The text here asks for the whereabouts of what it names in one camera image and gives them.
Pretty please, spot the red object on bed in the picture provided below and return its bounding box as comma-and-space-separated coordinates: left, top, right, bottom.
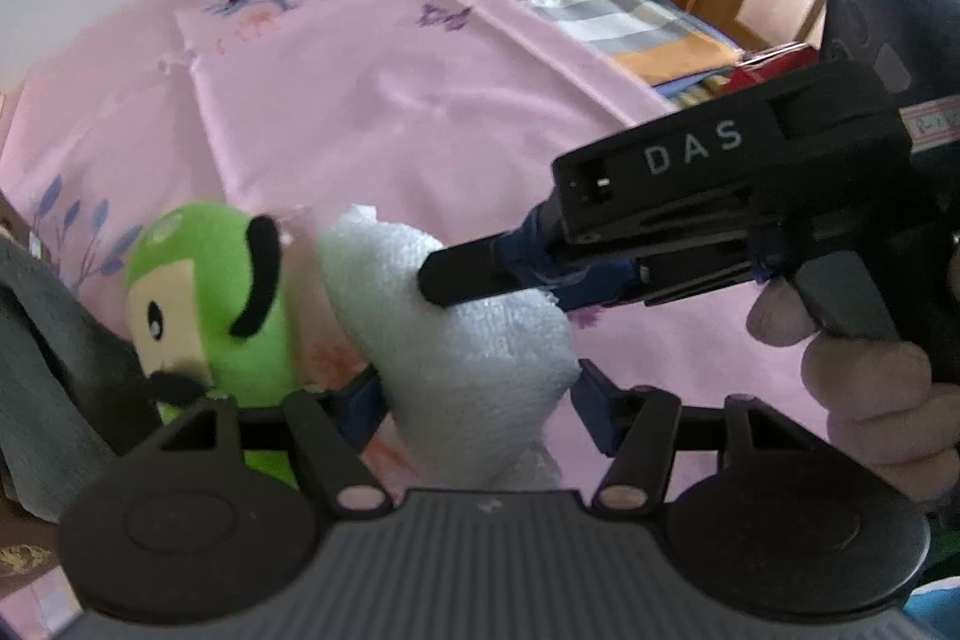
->
722, 42, 820, 94

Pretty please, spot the green plush toy with face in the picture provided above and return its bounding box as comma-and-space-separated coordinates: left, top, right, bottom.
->
122, 201, 303, 488

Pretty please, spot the grey cloth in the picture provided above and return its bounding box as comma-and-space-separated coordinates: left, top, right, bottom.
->
2, 239, 161, 523

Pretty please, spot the right human hand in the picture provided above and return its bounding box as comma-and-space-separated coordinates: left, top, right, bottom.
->
747, 281, 958, 507

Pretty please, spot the brown cardboard box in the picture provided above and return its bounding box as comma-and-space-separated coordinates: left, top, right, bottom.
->
0, 497, 59, 596

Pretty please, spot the pink floral bed sheet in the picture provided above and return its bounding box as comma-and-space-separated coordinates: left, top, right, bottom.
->
2, 0, 827, 491

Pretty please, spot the folded striped blanket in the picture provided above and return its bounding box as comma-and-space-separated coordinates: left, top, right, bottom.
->
523, 0, 742, 99

